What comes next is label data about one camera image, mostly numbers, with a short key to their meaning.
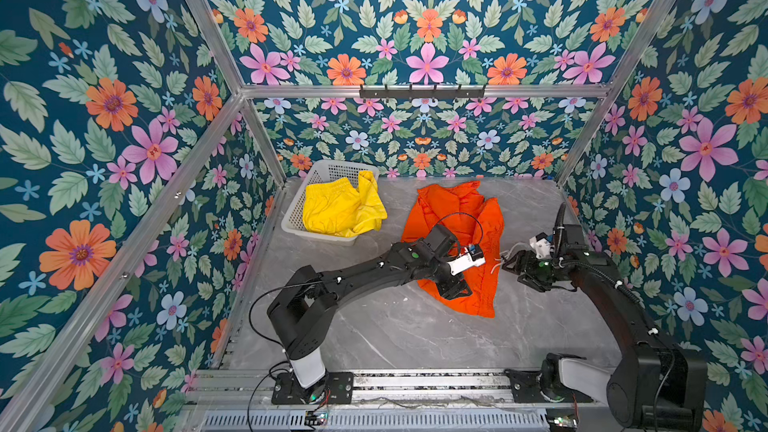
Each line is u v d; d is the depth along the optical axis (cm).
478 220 99
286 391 72
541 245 78
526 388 73
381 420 70
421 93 93
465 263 71
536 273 72
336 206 104
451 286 70
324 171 114
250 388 75
